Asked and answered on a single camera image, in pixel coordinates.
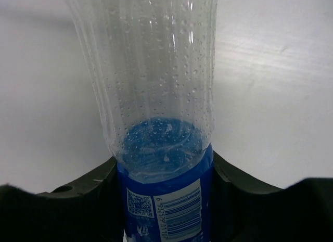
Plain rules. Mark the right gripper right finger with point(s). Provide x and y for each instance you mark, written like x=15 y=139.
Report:
x=247 y=209

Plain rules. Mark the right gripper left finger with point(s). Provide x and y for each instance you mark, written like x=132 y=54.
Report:
x=86 y=209

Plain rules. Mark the clear bottle blue label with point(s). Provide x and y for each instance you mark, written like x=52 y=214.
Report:
x=152 y=68

